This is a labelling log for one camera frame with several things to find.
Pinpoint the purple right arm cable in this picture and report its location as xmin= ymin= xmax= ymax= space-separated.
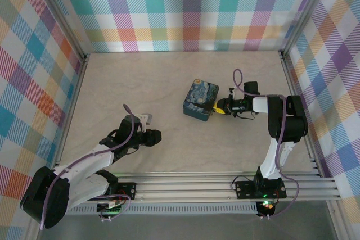
xmin=232 ymin=68 xmax=300 ymax=220

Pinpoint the aluminium mounting rail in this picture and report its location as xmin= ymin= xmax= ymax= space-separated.
xmin=71 ymin=171 xmax=341 ymax=203

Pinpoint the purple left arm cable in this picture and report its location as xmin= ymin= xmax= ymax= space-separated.
xmin=40 ymin=103 xmax=136 ymax=230

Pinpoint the green terminal circuit board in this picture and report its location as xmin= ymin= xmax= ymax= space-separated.
xmin=96 ymin=199 xmax=126 ymax=215

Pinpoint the starry night tin box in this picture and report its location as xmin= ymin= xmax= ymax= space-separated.
xmin=182 ymin=79 xmax=221 ymax=123

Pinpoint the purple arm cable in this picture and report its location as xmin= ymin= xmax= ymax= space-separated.
xmin=232 ymin=68 xmax=300 ymax=220
xmin=40 ymin=103 xmax=136 ymax=230

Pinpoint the aluminium frame post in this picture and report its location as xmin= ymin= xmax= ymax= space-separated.
xmin=35 ymin=0 xmax=91 ymax=61
xmin=280 ymin=0 xmax=338 ymax=55

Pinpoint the small circuit board with LED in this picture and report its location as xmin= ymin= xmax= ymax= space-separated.
xmin=257 ymin=200 xmax=276 ymax=216

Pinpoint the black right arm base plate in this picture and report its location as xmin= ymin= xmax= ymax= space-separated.
xmin=235 ymin=180 xmax=287 ymax=199

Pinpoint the grey slotted cable duct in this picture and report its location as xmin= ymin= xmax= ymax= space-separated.
xmin=69 ymin=205 xmax=259 ymax=216

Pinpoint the aluminium side rail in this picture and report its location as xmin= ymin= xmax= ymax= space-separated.
xmin=278 ymin=51 xmax=324 ymax=178
xmin=52 ymin=53 xmax=91 ymax=172

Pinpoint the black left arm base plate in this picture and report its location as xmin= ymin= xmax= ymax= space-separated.
xmin=116 ymin=182 xmax=138 ymax=200

